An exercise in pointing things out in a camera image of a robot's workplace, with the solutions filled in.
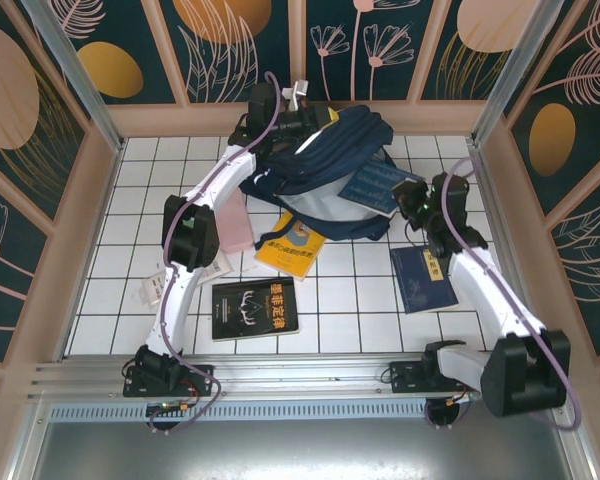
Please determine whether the navy blue backpack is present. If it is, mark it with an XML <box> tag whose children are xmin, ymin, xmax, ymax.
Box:
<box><xmin>237</xmin><ymin>103</ymin><xmax>397</xmax><ymax>242</ymax></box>

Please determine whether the dark blue book yellow label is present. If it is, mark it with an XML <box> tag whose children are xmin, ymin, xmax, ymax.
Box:
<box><xmin>389</xmin><ymin>244</ymin><xmax>460</xmax><ymax>315</ymax></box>

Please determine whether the blue patterned book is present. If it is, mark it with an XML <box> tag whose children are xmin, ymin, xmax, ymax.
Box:
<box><xmin>337</xmin><ymin>158</ymin><xmax>427</xmax><ymax>220</ymax></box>

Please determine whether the pink pencil case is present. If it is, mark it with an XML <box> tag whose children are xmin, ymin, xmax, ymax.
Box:
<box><xmin>214</xmin><ymin>192</ymin><xmax>255</xmax><ymax>256</ymax></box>

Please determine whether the clear ruler set package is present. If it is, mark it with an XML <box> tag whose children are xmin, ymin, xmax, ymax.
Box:
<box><xmin>139</xmin><ymin>249</ymin><xmax>235</xmax><ymax>307</ymax></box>

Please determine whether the black book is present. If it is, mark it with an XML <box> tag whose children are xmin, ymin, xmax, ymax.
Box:
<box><xmin>210</xmin><ymin>276</ymin><xmax>303</xmax><ymax>343</ymax></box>

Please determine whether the small controller board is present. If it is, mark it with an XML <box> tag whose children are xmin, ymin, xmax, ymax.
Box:
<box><xmin>146</xmin><ymin>399</ymin><xmax>202</xmax><ymax>417</ymax></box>
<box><xmin>442</xmin><ymin>391</ymin><xmax>482</xmax><ymax>407</ymax></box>

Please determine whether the grey metal sheet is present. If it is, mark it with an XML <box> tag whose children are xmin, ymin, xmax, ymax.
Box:
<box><xmin>27</xmin><ymin>419</ymin><xmax>599</xmax><ymax>480</ymax></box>

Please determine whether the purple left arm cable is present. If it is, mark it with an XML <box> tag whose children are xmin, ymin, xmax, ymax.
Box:
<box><xmin>147</xmin><ymin>71</ymin><xmax>286</xmax><ymax>437</ymax></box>

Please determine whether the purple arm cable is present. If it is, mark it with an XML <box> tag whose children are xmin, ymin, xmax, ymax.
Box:
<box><xmin>424</xmin><ymin>156</ymin><xmax>585</xmax><ymax>432</ymax></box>
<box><xmin>147</xmin><ymin>71</ymin><xmax>286</xmax><ymax>437</ymax></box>

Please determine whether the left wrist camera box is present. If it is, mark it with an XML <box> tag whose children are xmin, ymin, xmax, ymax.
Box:
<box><xmin>281</xmin><ymin>78</ymin><xmax>312</xmax><ymax>112</ymax></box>

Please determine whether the aluminium side rail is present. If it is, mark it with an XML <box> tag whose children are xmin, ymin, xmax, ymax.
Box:
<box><xmin>468</xmin><ymin>140</ymin><xmax>549</xmax><ymax>359</ymax></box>
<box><xmin>53</xmin><ymin>139</ymin><xmax>127</xmax><ymax>362</ymax></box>

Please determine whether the aluminium corner post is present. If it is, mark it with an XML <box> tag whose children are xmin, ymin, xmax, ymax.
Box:
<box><xmin>468</xmin><ymin>0</ymin><xmax>567</xmax><ymax>147</ymax></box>
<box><xmin>22</xmin><ymin>0</ymin><xmax>127</xmax><ymax>154</ymax></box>

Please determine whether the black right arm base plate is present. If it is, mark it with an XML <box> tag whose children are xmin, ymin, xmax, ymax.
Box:
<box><xmin>388</xmin><ymin>359</ymin><xmax>474</xmax><ymax>401</ymax></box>

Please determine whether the long aluminium mounting rail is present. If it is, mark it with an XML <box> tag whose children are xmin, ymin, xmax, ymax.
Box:
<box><xmin>27</xmin><ymin>352</ymin><xmax>574</xmax><ymax>401</ymax></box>

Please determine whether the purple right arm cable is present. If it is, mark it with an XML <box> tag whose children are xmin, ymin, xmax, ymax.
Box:
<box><xmin>424</xmin><ymin>156</ymin><xmax>585</xmax><ymax>432</ymax></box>

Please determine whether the slotted grey cable duct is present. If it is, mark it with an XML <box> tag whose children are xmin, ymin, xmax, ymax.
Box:
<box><xmin>47</xmin><ymin>402</ymin><xmax>474</xmax><ymax>424</ymax></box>

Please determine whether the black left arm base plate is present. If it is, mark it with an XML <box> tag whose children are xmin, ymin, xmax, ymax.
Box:
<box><xmin>122</xmin><ymin>363</ymin><xmax>216</xmax><ymax>399</ymax></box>

